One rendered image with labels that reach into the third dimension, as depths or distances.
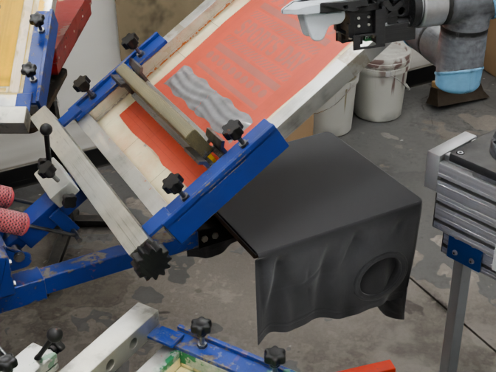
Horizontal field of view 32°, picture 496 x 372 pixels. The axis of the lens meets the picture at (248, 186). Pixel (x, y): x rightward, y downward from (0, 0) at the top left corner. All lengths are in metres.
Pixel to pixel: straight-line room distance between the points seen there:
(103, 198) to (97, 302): 1.63
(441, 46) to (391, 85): 3.19
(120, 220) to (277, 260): 0.45
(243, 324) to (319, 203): 1.18
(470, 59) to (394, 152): 3.02
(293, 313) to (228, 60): 0.65
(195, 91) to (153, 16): 2.06
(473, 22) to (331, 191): 0.93
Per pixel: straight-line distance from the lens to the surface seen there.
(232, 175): 1.74
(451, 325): 2.74
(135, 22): 4.06
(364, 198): 2.21
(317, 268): 2.12
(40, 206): 1.96
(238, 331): 3.24
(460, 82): 1.45
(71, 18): 3.03
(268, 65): 1.98
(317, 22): 1.30
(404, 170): 4.28
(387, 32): 1.36
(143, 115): 2.11
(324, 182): 2.27
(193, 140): 1.78
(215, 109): 1.96
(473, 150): 1.81
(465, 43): 1.42
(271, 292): 2.10
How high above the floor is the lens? 2.10
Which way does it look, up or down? 31 degrees down
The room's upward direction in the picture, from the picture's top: 1 degrees counter-clockwise
